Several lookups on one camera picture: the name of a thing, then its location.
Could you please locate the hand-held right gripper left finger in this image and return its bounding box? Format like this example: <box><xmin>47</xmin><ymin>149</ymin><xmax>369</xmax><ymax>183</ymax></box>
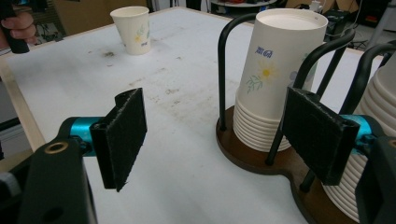
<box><xmin>67</xmin><ymin>87</ymin><xmax>149</xmax><ymax>192</ymax></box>

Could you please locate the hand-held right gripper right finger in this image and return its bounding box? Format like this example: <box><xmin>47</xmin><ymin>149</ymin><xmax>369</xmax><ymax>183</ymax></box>
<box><xmin>281</xmin><ymin>87</ymin><xmax>375</xmax><ymax>187</ymax></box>

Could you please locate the stack of white paper cups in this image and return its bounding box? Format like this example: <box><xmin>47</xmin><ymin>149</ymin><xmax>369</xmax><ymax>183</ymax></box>
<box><xmin>233</xmin><ymin>7</ymin><xmax>330</xmax><ymax>153</ymax></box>
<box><xmin>321</xmin><ymin>50</ymin><xmax>396</xmax><ymax>223</ymax></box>

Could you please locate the dark wooden wire cup holder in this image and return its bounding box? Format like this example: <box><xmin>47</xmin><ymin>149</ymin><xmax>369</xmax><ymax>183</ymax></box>
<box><xmin>215</xmin><ymin>12</ymin><xmax>396</xmax><ymax>224</ymax></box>

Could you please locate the floral white paper cup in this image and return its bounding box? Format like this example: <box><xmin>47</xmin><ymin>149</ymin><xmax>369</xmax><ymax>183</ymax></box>
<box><xmin>109</xmin><ymin>6</ymin><xmax>151</xmax><ymax>56</ymax></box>

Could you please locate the light wooden table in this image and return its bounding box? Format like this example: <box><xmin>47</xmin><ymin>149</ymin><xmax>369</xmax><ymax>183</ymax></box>
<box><xmin>0</xmin><ymin>6</ymin><xmax>389</xmax><ymax>174</ymax></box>

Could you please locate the brown cardboard panel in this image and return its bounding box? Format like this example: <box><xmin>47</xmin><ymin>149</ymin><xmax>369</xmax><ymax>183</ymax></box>
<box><xmin>50</xmin><ymin>0</ymin><xmax>148</xmax><ymax>35</ymax></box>

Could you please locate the white foam mat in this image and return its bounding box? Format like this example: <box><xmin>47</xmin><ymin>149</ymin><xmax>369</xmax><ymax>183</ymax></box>
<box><xmin>6</xmin><ymin>7</ymin><xmax>385</xmax><ymax>224</ymax></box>

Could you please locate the white metal stand leg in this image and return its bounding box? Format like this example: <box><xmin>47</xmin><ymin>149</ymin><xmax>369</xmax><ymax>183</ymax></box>
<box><xmin>372</xmin><ymin>0</ymin><xmax>396</xmax><ymax>50</ymax></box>

